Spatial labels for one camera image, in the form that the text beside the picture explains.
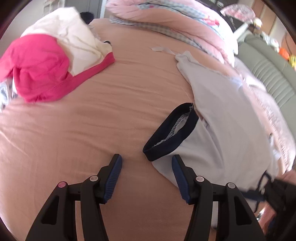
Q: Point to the dark navy garment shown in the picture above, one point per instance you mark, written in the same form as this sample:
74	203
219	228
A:
85	16

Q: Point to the white dog plush toy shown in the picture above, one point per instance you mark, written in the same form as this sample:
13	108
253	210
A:
270	40

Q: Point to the blue white patterned cloth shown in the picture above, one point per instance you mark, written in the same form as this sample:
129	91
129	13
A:
5	95

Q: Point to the hanging pink printed garment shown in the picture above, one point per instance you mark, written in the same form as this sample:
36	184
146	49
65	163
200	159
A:
238	12

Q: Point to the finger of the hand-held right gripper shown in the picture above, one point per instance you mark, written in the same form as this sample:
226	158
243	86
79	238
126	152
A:
274	192

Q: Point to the yellow sponge plush toy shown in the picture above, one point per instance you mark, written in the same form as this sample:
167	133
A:
293	61

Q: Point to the dark glass wardrobe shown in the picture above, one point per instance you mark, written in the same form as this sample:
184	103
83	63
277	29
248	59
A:
231	24

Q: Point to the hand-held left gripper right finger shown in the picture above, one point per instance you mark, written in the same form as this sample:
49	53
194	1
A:
181	179

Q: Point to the white purple plush toy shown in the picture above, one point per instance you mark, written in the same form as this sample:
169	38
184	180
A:
257	22

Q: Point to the hot pink garment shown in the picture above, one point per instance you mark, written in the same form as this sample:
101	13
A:
39	69

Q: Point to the orange plush toy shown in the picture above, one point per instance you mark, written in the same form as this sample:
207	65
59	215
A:
284	53

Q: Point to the grey door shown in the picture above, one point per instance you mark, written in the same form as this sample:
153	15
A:
83	5

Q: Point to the folded pink checked quilt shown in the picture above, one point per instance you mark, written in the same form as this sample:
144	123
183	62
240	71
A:
180	23

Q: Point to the white storage rack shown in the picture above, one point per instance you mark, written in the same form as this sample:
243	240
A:
52	5

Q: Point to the green padded headboard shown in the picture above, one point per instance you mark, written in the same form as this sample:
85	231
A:
266	67

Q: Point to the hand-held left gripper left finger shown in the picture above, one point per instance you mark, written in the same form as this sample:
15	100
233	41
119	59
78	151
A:
113	177

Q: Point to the light blue navy-collar shirt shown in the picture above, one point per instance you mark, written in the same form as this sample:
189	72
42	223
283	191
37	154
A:
222	120

